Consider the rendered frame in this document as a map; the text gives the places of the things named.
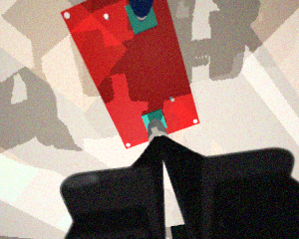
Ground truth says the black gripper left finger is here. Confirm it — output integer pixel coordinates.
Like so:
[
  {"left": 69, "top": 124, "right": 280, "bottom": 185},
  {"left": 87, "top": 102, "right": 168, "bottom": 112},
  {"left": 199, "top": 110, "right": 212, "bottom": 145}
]
[{"left": 60, "top": 136, "right": 166, "bottom": 239}]

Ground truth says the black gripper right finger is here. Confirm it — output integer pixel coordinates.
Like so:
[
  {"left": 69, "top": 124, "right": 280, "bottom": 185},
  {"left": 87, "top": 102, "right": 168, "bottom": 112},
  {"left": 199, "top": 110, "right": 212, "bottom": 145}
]
[{"left": 159, "top": 135, "right": 295, "bottom": 239}]

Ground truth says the red circuit board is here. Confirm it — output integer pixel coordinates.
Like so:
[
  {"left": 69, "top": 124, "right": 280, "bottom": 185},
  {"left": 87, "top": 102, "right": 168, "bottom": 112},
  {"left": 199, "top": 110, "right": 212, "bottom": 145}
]
[{"left": 60, "top": 0, "right": 200, "bottom": 148}]

